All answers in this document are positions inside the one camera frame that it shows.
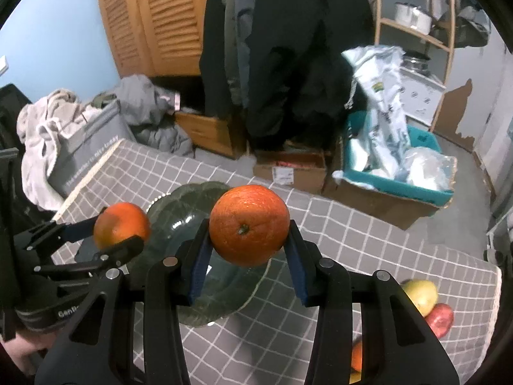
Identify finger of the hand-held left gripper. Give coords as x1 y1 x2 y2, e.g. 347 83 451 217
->
34 236 146 278
14 214 101 249

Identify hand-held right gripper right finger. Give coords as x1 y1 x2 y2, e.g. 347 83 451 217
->
281 220 459 385

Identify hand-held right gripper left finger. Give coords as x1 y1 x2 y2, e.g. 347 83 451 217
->
34 218 213 385

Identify dark glass plate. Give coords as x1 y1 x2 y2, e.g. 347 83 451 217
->
120 182 269 327

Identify small orange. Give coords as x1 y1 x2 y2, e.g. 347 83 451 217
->
93 202 152 251

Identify large orange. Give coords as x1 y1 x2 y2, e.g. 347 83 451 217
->
209 184 290 267

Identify yellow pear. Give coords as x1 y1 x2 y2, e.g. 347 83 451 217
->
402 279 439 317

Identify red apple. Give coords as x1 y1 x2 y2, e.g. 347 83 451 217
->
425 304 455 339

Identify person's left hand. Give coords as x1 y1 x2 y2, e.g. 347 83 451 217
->
0 334 51 375

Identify beige cloth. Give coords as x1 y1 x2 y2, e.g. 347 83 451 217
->
16 88 87 211

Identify brown cardboard box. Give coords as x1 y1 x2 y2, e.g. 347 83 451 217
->
253 144 327 194

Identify teal plastic bin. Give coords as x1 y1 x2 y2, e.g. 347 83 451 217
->
332 112 455 231

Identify olive green cloth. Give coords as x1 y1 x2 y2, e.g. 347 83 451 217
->
90 93 117 109

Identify wooden drawer unit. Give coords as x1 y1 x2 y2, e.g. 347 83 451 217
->
174 111 237 160

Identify clear plastic bag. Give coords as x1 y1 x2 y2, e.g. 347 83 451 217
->
401 147 458 191

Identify white printed rice bag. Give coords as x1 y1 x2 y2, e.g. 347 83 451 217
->
341 45 409 177

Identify pale shoe rack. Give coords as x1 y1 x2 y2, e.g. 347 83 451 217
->
485 204 513 265

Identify black coat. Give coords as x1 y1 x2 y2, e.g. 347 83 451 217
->
199 0 375 149

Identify white printed box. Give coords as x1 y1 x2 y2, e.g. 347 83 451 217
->
401 66 447 127

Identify grey jacket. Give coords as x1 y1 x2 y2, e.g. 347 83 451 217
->
222 0 257 109

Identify wooden louvered wardrobe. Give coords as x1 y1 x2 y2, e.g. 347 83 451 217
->
93 0 213 78

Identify steel pot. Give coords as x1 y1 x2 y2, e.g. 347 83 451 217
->
402 50 431 73

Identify wooden shelf rack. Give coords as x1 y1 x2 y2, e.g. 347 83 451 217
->
373 0 458 129

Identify white pot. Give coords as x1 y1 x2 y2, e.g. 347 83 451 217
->
394 2 434 35

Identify dark hanging clothes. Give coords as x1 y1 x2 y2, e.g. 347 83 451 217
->
437 0 492 49

